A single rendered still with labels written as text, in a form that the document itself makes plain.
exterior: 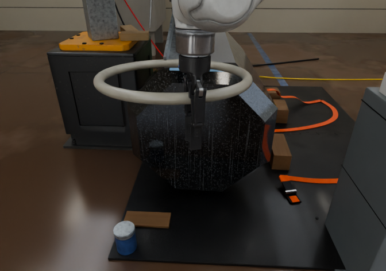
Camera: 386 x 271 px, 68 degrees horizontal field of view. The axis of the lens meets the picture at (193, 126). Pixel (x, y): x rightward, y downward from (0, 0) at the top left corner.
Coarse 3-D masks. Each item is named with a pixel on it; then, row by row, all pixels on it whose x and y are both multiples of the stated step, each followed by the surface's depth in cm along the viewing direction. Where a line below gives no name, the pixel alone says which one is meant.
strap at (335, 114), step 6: (270, 90) 273; (276, 90) 276; (282, 96) 284; (288, 96) 285; (294, 96) 287; (306, 102) 296; (312, 102) 297; (324, 102) 298; (330, 108) 285; (336, 114) 273; (330, 120) 262; (306, 126) 252; (312, 126) 252; (318, 126) 252; (294, 180) 187; (300, 180) 187; (306, 180) 187; (312, 180) 187; (318, 180) 187; (324, 180) 187; (330, 180) 187; (336, 180) 187
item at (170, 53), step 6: (174, 24) 139; (168, 30) 126; (174, 30) 135; (168, 36) 122; (174, 36) 131; (168, 42) 118; (174, 42) 127; (168, 48) 117; (174, 48) 123; (168, 54) 117; (174, 54) 120
